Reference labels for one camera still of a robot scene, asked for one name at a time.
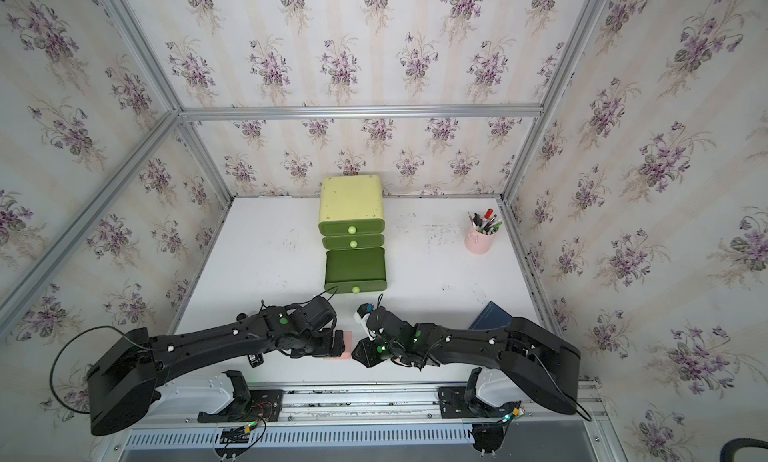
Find large pink sticky note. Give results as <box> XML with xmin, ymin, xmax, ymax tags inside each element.
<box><xmin>327</xmin><ymin>330</ymin><xmax>354</xmax><ymax>360</ymax></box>

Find green bottom drawer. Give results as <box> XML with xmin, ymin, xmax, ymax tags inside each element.
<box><xmin>324</xmin><ymin>247</ymin><xmax>387</xmax><ymax>294</ymax></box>

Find green drawer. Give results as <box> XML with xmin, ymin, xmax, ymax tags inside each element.
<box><xmin>318</xmin><ymin>218</ymin><xmax>385</xmax><ymax>237</ymax></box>
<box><xmin>324</xmin><ymin>247</ymin><xmax>387</xmax><ymax>294</ymax></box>
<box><xmin>322</xmin><ymin>233</ymin><xmax>385</xmax><ymax>250</ymax></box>

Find green top drawer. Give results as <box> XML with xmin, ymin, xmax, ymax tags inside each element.
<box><xmin>318</xmin><ymin>218</ymin><xmax>385</xmax><ymax>237</ymax></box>

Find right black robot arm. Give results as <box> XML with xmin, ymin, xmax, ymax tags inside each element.
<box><xmin>352</xmin><ymin>304</ymin><xmax>592</xmax><ymax>421</ymax></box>

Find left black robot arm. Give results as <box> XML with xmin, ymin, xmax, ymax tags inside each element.
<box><xmin>85</xmin><ymin>294</ymin><xmax>345</xmax><ymax>436</ymax></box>

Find yellow-green drawer cabinet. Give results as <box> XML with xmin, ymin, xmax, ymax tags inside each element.
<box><xmin>319</xmin><ymin>175</ymin><xmax>384</xmax><ymax>223</ymax></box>

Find black handheld device on table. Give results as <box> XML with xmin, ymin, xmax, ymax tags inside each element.
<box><xmin>247</xmin><ymin>354</ymin><xmax>264</xmax><ymax>368</ymax></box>

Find dark blue notebook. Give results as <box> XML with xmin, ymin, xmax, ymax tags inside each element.
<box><xmin>469</xmin><ymin>301</ymin><xmax>512</xmax><ymax>330</ymax></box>

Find pink pen holder cup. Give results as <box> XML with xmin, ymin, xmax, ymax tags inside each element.
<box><xmin>465</xmin><ymin>228</ymin><xmax>495</xmax><ymax>255</ymax></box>

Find pens in cup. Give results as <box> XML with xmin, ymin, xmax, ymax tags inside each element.
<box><xmin>468</xmin><ymin>208</ymin><xmax>503</xmax><ymax>235</ymax></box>

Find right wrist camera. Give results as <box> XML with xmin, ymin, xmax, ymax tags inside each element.
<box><xmin>354</xmin><ymin>303</ymin><xmax>374</xmax><ymax>329</ymax></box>

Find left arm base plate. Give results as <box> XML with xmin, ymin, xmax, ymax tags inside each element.
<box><xmin>197</xmin><ymin>389</ymin><xmax>285</xmax><ymax>423</ymax></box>

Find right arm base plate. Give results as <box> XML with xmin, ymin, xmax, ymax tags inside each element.
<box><xmin>437</xmin><ymin>386</ymin><xmax>521</xmax><ymax>420</ymax></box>

